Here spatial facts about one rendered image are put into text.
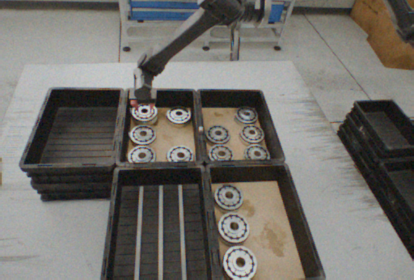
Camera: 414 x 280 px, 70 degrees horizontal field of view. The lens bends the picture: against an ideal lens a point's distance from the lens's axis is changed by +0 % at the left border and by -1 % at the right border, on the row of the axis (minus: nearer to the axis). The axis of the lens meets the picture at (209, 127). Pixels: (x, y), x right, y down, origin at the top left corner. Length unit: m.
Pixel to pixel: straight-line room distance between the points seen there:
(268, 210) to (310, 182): 0.35
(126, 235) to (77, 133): 0.48
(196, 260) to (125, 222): 0.25
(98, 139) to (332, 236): 0.99
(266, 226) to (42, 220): 0.79
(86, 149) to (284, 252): 0.80
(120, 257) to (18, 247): 0.39
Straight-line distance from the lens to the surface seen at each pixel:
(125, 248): 1.00
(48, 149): 1.27
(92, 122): 1.32
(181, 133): 1.24
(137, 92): 1.06
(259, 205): 1.09
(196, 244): 1.00
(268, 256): 1.03
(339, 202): 1.39
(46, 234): 1.23
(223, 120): 1.31
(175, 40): 0.95
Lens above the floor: 1.76
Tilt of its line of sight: 47 degrees down
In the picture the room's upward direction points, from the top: 9 degrees clockwise
